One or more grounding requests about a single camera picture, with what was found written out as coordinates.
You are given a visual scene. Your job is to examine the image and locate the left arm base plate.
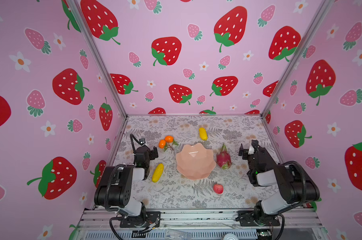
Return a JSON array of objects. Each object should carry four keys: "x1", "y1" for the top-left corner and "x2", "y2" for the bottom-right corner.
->
[{"x1": 120, "y1": 211, "x2": 161, "y2": 228}]

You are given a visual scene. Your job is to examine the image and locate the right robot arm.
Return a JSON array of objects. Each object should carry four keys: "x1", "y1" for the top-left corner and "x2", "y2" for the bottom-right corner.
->
[{"x1": 236, "y1": 140, "x2": 320, "y2": 226}]

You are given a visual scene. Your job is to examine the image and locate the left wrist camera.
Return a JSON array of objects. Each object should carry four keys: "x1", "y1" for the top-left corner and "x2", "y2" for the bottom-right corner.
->
[{"x1": 139, "y1": 138, "x2": 146, "y2": 146}]

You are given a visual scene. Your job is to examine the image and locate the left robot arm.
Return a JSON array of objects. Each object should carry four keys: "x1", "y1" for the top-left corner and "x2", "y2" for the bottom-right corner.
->
[{"x1": 94, "y1": 145, "x2": 159, "y2": 218}]

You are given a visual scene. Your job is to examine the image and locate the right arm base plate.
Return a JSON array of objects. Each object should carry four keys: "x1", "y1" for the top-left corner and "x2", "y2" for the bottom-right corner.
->
[{"x1": 235, "y1": 210, "x2": 280, "y2": 227}]

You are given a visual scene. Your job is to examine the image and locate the pink scalloped fruit bowl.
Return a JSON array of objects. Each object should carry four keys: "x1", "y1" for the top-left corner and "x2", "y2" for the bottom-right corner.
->
[{"x1": 176, "y1": 143, "x2": 216, "y2": 180}]

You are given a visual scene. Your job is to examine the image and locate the red apple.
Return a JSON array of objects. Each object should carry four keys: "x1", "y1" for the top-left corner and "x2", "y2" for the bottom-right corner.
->
[{"x1": 213, "y1": 184, "x2": 224, "y2": 195}]

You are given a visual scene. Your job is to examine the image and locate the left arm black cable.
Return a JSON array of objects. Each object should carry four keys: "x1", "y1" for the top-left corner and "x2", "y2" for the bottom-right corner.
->
[{"x1": 129, "y1": 133, "x2": 143, "y2": 155}]

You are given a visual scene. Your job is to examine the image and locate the aluminium rail frame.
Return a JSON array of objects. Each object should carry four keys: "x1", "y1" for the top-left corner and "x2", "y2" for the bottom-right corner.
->
[{"x1": 71, "y1": 208, "x2": 330, "y2": 240}]

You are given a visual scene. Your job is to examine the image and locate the orange tangerines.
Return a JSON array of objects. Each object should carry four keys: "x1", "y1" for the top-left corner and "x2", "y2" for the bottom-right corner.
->
[{"x1": 159, "y1": 136, "x2": 179, "y2": 152}]

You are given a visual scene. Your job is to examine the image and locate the pink dragon fruit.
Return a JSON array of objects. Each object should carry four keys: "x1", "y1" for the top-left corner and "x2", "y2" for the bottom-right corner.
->
[{"x1": 217, "y1": 144, "x2": 232, "y2": 170}]

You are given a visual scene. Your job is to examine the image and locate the yellow fruit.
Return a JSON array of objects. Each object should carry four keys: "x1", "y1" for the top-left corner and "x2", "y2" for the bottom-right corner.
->
[
  {"x1": 199, "y1": 128, "x2": 208, "y2": 141},
  {"x1": 152, "y1": 164, "x2": 164, "y2": 183}
]

